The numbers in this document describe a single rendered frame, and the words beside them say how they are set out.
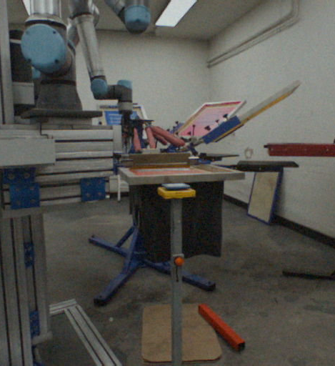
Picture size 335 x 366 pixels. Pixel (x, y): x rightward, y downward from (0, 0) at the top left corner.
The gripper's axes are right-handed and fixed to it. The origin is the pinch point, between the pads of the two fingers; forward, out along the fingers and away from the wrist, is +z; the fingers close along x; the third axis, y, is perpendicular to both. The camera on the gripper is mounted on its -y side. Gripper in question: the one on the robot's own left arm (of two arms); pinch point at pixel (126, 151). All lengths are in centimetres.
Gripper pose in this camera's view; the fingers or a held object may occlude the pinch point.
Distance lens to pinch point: 172.2
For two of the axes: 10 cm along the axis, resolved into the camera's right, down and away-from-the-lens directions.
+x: 9.7, -0.4, 2.6
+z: 0.1, 9.9, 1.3
